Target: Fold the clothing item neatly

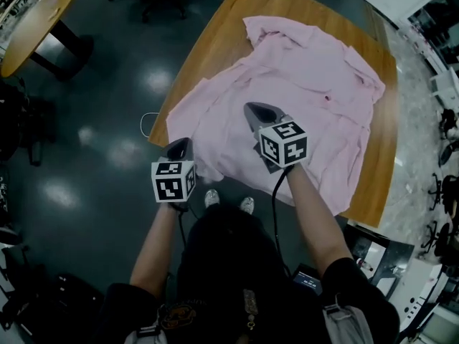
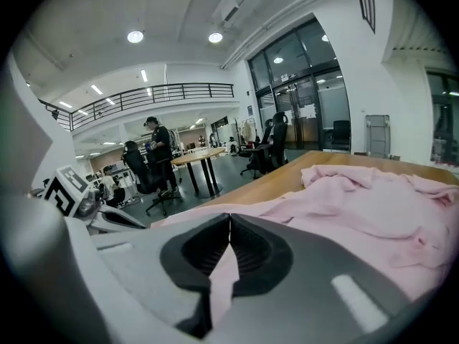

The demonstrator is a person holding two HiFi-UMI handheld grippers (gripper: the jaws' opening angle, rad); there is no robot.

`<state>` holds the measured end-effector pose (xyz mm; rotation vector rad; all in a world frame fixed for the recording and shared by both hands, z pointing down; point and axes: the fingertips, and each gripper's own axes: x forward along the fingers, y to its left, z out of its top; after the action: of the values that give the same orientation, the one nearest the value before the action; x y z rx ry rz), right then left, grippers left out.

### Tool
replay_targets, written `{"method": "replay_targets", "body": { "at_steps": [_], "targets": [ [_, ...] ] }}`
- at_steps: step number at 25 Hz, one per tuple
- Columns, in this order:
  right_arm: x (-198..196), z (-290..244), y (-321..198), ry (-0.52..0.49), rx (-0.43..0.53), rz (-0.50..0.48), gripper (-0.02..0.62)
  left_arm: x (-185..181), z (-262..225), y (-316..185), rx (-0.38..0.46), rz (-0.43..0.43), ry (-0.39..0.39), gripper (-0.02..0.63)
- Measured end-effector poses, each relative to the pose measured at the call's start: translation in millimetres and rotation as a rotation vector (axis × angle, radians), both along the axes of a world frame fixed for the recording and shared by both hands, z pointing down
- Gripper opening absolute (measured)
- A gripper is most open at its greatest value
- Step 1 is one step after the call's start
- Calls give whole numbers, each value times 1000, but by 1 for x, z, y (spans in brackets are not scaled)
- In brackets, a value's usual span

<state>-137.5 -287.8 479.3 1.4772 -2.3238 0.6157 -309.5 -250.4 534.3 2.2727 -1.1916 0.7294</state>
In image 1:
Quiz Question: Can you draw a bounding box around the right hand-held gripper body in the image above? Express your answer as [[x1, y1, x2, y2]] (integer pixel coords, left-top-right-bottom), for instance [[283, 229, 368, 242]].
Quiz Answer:
[[252, 120, 308, 173]]

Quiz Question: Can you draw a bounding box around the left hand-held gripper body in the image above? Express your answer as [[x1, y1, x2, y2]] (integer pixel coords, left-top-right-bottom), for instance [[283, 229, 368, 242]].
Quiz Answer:
[[150, 159, 197, 213]]

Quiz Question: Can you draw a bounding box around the pink shirt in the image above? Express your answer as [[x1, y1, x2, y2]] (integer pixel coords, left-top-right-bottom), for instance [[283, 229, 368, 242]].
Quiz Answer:
[[166, 14, 387, 216]]

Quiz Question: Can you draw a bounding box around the person's left forearm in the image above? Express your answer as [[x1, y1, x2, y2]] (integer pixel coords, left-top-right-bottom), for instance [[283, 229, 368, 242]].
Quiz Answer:
[[128, 202, 187, 293]]

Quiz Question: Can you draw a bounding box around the person's right forearm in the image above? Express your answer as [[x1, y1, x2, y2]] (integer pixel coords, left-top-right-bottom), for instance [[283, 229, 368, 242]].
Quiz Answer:
[[285, 165, 354, 279]]

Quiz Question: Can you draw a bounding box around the person's left shoe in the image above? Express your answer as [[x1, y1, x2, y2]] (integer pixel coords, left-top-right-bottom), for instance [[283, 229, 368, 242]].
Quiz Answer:
[[204, 188, 220, 209]]

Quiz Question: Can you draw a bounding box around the person's black t-shirt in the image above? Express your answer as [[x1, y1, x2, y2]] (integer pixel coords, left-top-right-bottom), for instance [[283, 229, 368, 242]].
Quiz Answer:
[[96, 203, 401, 344]]

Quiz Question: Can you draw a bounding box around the black screen device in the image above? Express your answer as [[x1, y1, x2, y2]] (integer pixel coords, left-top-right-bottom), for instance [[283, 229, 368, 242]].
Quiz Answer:
[[292, 263, 323, 295]]

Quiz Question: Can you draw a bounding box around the white cabinet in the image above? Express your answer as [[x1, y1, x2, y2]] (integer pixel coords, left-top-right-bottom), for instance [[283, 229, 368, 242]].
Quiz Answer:
[[428, 66, 459, 103]]

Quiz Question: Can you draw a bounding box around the round wooden table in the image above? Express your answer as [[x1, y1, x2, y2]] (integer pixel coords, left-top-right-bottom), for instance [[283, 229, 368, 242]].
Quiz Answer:
[[0, 0, 95, 82]]

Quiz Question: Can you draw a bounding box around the white panel box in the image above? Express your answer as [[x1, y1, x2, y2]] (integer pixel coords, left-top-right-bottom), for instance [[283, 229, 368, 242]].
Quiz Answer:
[[390, 259, 453, 340]]

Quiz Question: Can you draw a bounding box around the metal keychain pendant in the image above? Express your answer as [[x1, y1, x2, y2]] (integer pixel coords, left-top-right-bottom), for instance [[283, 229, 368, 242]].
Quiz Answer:
[[242, 288, 260, 331]]

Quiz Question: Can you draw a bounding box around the grey shoulder strap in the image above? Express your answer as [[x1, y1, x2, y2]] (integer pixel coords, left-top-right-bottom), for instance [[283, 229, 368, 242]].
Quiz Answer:
[[321, 294, 374, 344], [125, 320, 166, 344]]

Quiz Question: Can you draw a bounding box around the black frame table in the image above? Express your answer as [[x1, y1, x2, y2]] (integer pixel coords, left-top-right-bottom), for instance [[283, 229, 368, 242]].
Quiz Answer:
[[344, 224, 415, 300]]

